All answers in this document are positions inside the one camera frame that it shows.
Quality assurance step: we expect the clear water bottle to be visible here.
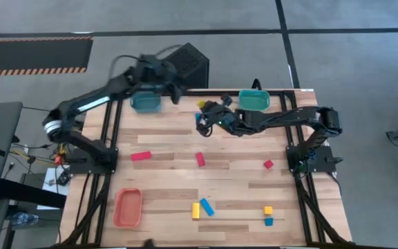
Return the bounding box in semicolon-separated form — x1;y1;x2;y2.
12;211;40;226

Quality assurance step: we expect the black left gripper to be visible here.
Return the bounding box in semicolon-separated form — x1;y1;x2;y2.
133;54;182;105

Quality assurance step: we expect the black mat with orange stripes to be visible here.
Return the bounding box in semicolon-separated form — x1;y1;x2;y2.
0;36;95;77

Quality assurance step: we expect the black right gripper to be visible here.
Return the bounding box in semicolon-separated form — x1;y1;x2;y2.
196;100;241;138

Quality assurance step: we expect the blue plastic bin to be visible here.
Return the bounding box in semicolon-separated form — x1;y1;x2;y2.
129;91;163;113

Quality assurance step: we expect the black aluminium table frame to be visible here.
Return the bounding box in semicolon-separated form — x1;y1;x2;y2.
59;89;352;248

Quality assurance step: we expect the long red block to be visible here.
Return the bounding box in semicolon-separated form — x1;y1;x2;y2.
130;151;153;162

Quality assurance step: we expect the short red rectangular block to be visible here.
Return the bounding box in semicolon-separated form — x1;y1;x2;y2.
195;151;207;168

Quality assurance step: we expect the green plastic bin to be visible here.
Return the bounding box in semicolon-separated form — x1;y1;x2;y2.
238;89;271;111

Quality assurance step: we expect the white paper sheet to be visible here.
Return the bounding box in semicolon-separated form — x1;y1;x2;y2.
36;167;71;210

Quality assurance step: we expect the long blue block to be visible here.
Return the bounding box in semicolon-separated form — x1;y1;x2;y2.
199;197;216;217

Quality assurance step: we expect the black box speaker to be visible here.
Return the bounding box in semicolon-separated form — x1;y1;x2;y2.
164;41;210;90

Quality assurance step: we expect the orange plastic bin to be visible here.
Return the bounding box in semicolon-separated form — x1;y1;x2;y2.
113;187;143;229

